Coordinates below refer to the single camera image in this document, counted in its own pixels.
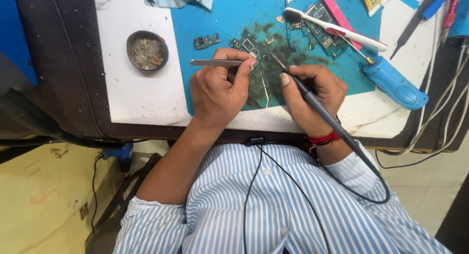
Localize person's right hand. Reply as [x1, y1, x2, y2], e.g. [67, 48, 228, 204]
[279, 64, 349, 138]

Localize person's left hand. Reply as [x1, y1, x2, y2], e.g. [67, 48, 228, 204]
[189, 48, 259, 128]

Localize grey soldering iron with cable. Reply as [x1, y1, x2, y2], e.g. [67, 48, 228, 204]
[270, 53, 391, 205]

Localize silver metal tweezers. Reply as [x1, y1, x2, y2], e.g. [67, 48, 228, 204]
[190, 59, 257, 67]

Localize red thread wristband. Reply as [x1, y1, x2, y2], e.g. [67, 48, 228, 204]
[303, 130, 342, 149]

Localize thin white flex strip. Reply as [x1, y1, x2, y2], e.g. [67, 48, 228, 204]
[257, 65, 270, 109]

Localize small green circuit board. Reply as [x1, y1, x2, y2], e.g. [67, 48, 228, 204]
[193, 33, 221, 50]

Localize large green phone motherboard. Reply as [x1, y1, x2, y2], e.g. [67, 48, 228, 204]
[286, 1, 349, 60]

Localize green phone circuit board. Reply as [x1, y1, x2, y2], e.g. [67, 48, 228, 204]
[229, 30, 269, 63]

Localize white and red toothbrush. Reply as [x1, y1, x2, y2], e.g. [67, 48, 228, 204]
[284, 7, 388, 53]

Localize blue silicone work mat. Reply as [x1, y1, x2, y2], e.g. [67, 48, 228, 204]
[170, 0, 384, 116]

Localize blue electric screwdriver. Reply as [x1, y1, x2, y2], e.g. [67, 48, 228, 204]
[340, 36, 429, 111]

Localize round tin of flux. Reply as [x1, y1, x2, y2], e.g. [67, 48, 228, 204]
[126, 30, 169, 72]

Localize pink plastic pry tool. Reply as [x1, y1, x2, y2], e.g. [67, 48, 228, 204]
[318, 0, 363, 51]

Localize yellow and white packet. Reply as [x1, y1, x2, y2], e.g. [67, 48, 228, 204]
[358, 0, 395, 17]

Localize blue clamp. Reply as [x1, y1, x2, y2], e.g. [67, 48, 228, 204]
[101, 143, 134, 173]

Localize black pointed tweezers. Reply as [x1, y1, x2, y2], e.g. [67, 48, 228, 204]
[389, 0, 441, 60]

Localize blue white striped shirt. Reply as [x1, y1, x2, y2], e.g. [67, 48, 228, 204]
[113, 141, 453, 254]

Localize blue pen-shaped tool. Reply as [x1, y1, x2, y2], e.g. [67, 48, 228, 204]
[421, 0, 452, 21]

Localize yellow carton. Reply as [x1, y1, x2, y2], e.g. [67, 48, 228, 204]
[0, 142, 126, 254]

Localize thin black chest cable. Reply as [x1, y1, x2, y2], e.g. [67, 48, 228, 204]
[243, 136, 332, 254]

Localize white cable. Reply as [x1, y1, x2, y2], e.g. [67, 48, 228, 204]
[425, 84, 469, 154]
[379, 45, 469, 156]
[410, 12, 440, 145]

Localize thin black table cable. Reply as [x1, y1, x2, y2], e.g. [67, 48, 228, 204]
[47, 0, 107, 138]

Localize black stool frame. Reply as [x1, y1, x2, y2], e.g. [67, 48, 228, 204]
[85, 153, 162, 254]

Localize red handled tool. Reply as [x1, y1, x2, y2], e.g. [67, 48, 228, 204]
[441, 0, 465, 43]

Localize black flexible hose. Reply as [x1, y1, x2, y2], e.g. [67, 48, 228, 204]
[0, 89, 127, 149]

